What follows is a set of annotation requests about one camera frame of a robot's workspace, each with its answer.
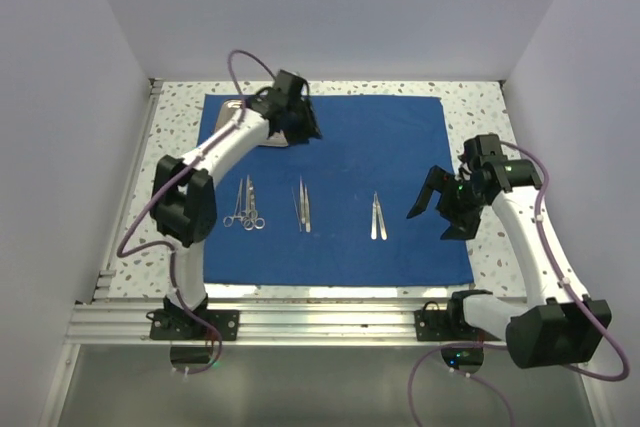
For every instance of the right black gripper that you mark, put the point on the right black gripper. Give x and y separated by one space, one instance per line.
463 226

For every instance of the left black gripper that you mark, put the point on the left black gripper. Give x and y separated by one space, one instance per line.
310 130

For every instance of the thin steel tweezers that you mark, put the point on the thin steel tweezers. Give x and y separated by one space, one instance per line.
296 209

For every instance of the steel scalpel handle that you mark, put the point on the steel scalpel handle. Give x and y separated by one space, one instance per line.
382 231
374 219

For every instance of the steel instrument tray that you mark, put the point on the steel instrument tray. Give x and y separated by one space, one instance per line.
229 108

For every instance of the blue cloth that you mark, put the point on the blue cloth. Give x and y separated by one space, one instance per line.
370 144

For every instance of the large steel scissors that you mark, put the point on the large steel scissors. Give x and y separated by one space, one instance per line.
249 212

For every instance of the small steel scissors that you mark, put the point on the small steel scissors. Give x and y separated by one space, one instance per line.
260 224

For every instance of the steel forceps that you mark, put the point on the steel forceps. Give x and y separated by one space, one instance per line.
236 215

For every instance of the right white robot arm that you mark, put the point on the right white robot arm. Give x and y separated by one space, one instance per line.
560 324

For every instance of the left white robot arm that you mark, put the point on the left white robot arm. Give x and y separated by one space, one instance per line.
184 190

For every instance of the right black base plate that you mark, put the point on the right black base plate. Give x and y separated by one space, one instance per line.
433 325

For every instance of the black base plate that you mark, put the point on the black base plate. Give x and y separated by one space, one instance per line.
433 325
177 326

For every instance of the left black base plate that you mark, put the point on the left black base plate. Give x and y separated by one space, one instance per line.
177 326

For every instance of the aluminium mounting rail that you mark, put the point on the aluminium mounting rail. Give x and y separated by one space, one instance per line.
273 322

